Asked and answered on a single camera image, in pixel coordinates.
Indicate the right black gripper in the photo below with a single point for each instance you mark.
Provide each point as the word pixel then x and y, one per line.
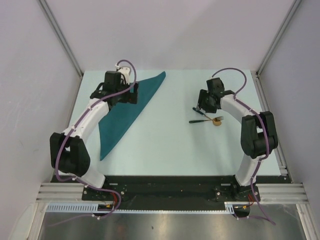
pixel 201 104

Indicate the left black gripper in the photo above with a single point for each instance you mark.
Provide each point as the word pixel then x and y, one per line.
pixel 131 97

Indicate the gold fork green handle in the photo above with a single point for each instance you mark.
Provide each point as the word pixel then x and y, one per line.
pixel 216 119

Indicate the gold spoon green handle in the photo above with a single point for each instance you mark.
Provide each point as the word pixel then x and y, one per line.
pixel 214 122

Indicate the teal cloth napkin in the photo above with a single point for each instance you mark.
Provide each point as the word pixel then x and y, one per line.
pixel 120 118

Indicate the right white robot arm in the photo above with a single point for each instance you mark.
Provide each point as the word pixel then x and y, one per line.
pixel 258 136

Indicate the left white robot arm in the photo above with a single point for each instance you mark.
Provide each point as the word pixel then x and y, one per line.
pixel 68 151

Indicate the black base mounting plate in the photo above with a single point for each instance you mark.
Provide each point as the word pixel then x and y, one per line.
pixel 174 192

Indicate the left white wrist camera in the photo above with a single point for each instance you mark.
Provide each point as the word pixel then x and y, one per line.
pixel 125 72

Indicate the aluminium front rail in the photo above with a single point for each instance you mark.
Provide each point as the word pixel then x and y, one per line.
pixel 270 193

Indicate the left aluminium frame post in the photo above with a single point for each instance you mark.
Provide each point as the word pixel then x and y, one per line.
pixel 49 15

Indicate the aluminium frame post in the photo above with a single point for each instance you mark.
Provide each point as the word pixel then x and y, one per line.
pixel 279 35
pixel 49 15

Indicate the right aluminium frame post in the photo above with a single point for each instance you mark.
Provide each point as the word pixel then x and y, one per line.
pixel 279 35

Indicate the white slotted cable duct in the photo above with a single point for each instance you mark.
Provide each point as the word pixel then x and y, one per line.
pixel 100 209

